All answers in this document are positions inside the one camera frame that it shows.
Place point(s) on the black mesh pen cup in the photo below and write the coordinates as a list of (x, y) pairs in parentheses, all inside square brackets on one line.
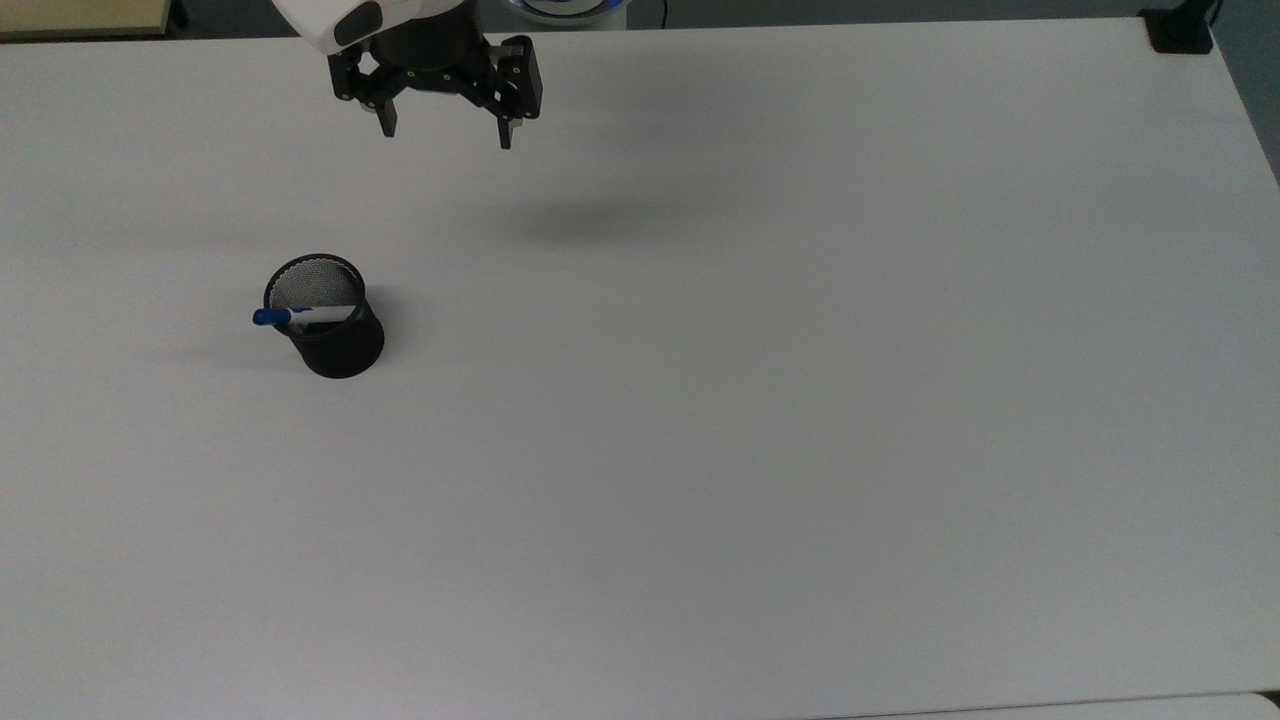
[(340, 350)]

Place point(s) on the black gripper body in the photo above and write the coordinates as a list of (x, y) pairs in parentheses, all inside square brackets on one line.
[(430, 62)]

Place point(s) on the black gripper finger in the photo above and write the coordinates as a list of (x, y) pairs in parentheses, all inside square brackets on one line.
[(520, 90), (386, 110)]

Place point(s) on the blue capped white marker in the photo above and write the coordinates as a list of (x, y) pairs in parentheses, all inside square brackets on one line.
[(310, 315)]

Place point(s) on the black camera pole with clamp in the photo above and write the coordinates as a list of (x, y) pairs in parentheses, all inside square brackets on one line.
[(1180, 30)]

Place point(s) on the beige cabinet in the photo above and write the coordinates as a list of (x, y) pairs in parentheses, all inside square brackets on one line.
[(80, 15)]

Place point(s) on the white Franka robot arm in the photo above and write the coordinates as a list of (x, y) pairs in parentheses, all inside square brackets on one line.
[(318, 20)]

